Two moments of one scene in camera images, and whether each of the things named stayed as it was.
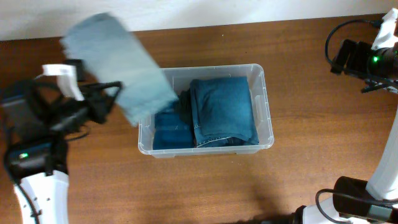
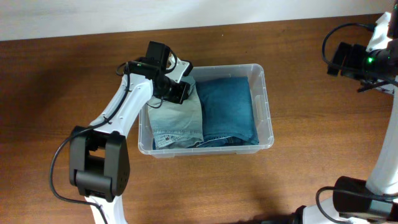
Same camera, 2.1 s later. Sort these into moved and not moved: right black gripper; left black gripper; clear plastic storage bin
Moved: left black gripper
Not moved: right black gripper; clear plastic storage bin
